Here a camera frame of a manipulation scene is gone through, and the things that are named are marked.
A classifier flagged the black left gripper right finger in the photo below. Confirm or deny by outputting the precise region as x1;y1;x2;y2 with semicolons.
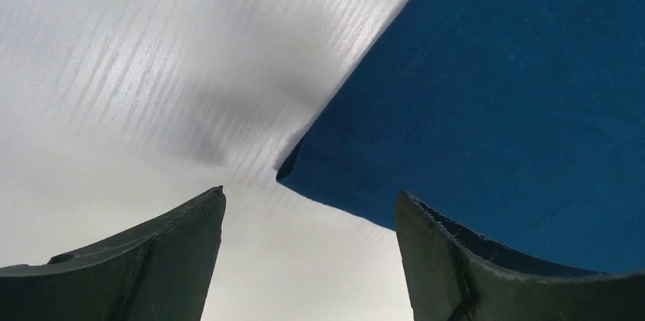
396;191;644;320

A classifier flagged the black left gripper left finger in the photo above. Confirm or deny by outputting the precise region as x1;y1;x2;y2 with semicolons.
1;187;226;320

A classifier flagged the blue t-shirt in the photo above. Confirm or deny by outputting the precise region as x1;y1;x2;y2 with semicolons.
277;0;644;272

